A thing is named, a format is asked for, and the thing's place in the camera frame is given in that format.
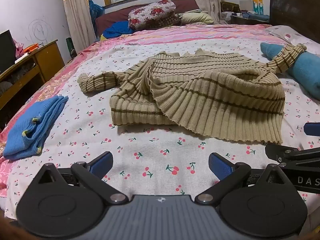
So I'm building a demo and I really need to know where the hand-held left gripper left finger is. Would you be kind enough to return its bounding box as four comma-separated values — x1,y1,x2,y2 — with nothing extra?
32,151,129,204

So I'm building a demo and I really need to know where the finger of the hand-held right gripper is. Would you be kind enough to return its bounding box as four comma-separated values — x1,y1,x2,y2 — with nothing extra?
303,122,320,137
265,144,320,166

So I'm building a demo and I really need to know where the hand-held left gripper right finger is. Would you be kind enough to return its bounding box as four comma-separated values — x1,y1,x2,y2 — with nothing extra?
194,152,294,204

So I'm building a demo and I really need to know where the beige striped ribbed sweater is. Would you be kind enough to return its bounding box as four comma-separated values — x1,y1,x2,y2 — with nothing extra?
77,44,307,145

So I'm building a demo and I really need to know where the white cherry print bed sheet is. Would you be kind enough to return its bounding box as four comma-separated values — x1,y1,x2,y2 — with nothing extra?
4,35,320,213

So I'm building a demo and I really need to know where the teal blue garment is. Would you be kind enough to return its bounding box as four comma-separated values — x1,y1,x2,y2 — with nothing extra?
260,42,320,97

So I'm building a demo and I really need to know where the folded blue knit garment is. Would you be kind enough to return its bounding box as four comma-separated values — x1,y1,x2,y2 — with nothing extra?
3,95,69,160

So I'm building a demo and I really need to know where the white pink print pillow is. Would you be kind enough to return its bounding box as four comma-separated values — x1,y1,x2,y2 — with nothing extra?
265,25,320,53

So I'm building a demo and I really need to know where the wooden desk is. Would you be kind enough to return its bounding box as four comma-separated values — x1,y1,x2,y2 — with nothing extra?
0,39,66,130

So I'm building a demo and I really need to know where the dark wooden headboard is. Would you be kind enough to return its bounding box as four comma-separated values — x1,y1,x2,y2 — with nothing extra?
270,0,320,44

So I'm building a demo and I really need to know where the dark nightstand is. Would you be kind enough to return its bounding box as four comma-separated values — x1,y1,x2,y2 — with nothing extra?
230,14,272,26

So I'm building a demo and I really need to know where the dark blue cloth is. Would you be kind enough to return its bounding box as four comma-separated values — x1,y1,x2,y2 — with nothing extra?
241,11,270,20

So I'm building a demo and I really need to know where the orange item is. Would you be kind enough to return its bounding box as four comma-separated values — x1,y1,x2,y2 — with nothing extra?
23,43,41,53

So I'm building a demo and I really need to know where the yellow blue toy bottle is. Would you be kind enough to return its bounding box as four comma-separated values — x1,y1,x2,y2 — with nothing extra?
251,0,266,15

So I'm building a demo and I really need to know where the blue and yellow cloth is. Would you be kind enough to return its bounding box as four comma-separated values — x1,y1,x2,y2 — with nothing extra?
102,20,137,39

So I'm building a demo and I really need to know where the pink patterned blanket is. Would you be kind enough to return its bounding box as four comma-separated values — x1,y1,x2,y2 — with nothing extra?
0,24,275,198

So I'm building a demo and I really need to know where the black monitor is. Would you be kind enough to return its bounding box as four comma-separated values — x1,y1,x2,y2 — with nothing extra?
0,29,17,74

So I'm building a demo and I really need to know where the brown handbag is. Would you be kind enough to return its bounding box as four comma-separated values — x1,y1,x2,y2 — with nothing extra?
220,1,240,13

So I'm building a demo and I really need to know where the maroon bench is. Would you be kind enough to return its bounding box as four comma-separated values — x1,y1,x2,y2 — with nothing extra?
95,0,200,37

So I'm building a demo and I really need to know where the cream pillow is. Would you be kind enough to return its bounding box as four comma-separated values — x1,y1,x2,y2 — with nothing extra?
180,12,215,26

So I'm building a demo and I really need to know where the blue plastic bag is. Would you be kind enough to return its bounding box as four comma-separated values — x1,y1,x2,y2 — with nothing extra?
88,0,105,28

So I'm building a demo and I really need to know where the brown checkered cushion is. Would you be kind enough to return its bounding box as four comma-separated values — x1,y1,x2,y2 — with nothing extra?
142,14,182,29

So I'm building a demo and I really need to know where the red floral pillow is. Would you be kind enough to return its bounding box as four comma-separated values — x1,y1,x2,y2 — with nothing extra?
128,0,177,30

